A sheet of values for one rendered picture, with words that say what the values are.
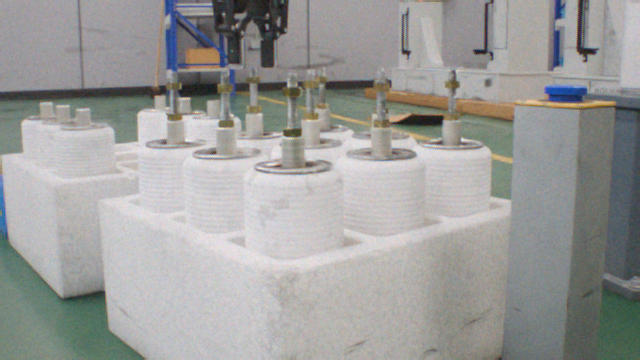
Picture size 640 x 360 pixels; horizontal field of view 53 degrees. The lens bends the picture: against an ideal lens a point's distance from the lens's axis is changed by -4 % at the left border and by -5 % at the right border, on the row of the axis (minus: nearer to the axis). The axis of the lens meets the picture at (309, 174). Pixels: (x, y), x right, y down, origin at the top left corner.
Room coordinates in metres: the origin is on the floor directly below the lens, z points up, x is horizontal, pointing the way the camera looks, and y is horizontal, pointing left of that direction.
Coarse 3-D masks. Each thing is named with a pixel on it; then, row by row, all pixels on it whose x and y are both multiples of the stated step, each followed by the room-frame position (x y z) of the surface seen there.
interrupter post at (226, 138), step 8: (216, 128) 0.72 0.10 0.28; (224, 128) 0.71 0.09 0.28; (232, 128) 0.71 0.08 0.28; (216, 136) 0.72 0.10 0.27; (224, 136) 0.71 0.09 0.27; (232, 136) 0.71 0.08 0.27; (216, 144) 0.72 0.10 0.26; (224, 144) 0.71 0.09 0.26; (232, 144) 0.71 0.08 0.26; (224, 152) 0.71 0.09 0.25; (232, 152) 0.71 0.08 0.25
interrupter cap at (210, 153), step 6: (198, 150) 0.73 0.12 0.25; (204, 150) 0.73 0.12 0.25; (210, 150) 0.74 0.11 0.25; (216, 150) 0.74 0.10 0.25; (240, 150) 0.74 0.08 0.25; (246, 150) 0.73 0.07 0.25; (252, 150) 0.73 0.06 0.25; (258, 150) 0.72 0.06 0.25; (192, 156) 0.71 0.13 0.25; (198, 156) 0.69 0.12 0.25; (204, 156) 0.69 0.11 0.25; (210, 156) 0.69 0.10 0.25; (216, 156) 0.68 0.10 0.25; (222, 156) 0.68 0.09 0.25; (228, 156) 0.68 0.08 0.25; (234, 156) 0.68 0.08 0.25; (240, 156) 0.69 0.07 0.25; (246, 156) 0.69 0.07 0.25; (252, 156) 0.70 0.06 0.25; (258, 156) 0.71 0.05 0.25
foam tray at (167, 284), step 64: (128, 256) 0.75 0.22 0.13; (192, 256) 0.63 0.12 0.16; (256, 256) 0.57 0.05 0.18; (320, 256) 0.57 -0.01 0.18; (384, 256) 0.60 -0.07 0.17; (448, 256) 0.66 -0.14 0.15; (128, 320) 0.77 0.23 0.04; (192, 320) 0.64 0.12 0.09; (256, 320) 0.55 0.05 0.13; (320, 320) 0.55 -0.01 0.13; (384, 320) 0.60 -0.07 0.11; (448, 320) 0.66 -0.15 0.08
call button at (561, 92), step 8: (544, 88) 0.62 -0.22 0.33; (552, 88) 0.61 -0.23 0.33; (560, 88) 0.60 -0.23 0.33; (568, 88) 0.60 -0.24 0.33; (576, 88) 0.60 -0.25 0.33; (584, 88) 0.60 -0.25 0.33; (552, 96) 0.61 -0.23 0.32; (560, 96) 0.60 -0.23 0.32; (568, 96) 0.60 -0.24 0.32; (576, 96) 0.60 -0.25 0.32
